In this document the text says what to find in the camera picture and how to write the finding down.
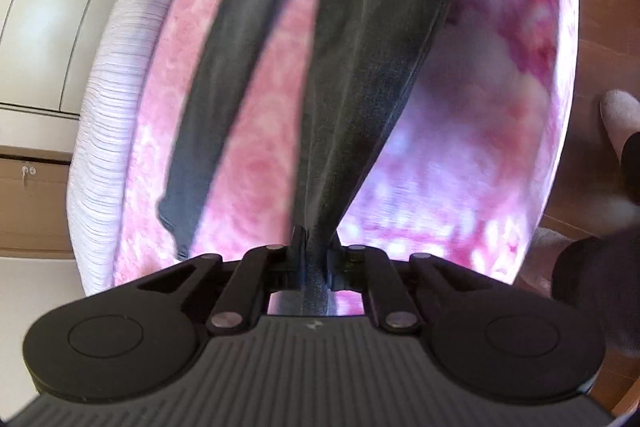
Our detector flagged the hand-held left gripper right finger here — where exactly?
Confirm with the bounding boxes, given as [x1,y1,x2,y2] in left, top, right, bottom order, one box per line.
[326,245,501,336]

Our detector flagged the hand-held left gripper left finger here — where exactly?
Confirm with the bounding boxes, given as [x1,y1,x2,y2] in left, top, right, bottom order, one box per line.
[136,226,308,337]

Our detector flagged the grey jeans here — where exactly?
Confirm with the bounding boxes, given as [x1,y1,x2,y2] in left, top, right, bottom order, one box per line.
[156,0,484,316]

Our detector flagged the pink floral blanket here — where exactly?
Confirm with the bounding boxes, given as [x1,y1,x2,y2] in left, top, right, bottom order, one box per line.
[112,0,581,316]

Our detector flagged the beige fluffy slipper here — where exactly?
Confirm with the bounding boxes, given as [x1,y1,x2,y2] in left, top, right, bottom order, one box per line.
[519,227,572,290]
[599,89,640,158]

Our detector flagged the white striped pillow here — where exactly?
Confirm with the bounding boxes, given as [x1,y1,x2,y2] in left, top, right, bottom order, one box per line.
[66,0,211,298]

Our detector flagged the brown wooden door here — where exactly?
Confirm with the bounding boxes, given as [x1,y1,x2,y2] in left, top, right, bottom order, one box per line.
[0,146,77,254]

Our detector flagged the white wardrobe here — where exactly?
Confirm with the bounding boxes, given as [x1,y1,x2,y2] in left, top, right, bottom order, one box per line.
[0,0,143,118]

